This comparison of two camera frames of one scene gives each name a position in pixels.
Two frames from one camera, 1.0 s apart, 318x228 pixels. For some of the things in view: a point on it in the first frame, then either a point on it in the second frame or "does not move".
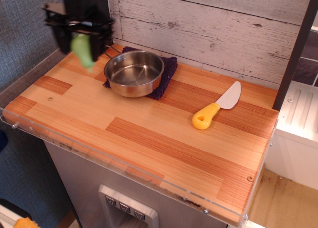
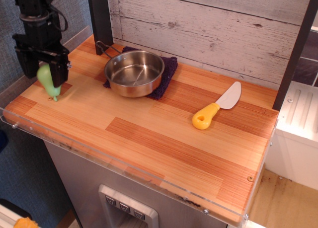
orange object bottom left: x=25 y=222 does not move
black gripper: x=83 y=11 -> x=42 y=38
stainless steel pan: x=134 y=74 does not move
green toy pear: x=81 y=44 -> x=44 y=76
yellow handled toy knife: x=202 y=119 does not move
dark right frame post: x=290 y=73 does not move
